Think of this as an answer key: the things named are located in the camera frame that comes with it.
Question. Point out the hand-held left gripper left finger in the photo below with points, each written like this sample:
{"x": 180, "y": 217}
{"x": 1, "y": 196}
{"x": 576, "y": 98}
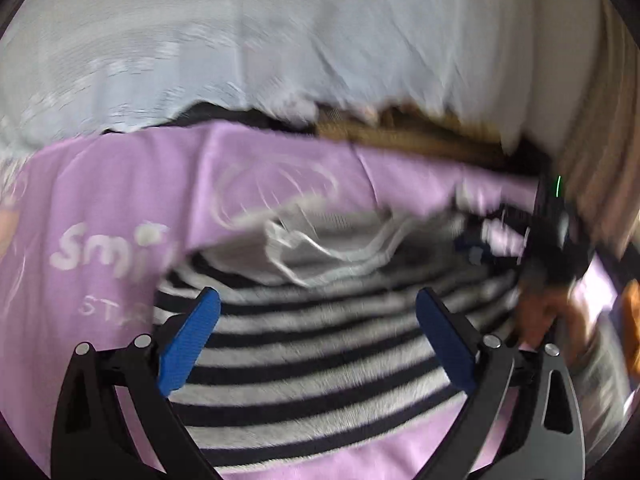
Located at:
{"x": 192, "y": 340}

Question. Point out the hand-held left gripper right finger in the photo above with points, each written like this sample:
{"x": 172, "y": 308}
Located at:
{"x": 442, "y": 340}

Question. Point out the person's right hand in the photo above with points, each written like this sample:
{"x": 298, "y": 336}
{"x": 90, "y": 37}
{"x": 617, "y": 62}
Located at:
{"x": 542, "y": 310}

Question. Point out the orange garment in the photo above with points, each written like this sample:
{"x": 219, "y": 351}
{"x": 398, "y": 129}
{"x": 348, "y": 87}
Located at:
{"x": 632, "y": 320}

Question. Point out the purple printed blanket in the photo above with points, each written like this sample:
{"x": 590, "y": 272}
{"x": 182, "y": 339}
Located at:
{"x": 125, "y": 200}

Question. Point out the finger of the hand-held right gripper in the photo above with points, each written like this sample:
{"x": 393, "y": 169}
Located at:
{"x": 515, "y": 212}
{"x": 477, "y": 256}

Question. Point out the black grey striped sweater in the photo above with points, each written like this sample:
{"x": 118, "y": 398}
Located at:
{"x": 310, "y": 350}

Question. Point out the white lace cloth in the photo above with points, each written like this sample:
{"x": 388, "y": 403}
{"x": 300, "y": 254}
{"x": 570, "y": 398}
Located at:
{"x": 300, "y": 35}

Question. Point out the brown woven mat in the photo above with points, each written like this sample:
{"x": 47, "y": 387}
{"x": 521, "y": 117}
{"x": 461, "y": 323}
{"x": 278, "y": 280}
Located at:
{"x": 425, "y": 135}

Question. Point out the beige checked curtain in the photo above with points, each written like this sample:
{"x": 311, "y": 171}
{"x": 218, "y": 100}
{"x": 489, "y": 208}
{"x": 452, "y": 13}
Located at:
{"x": 600, "y": 135}

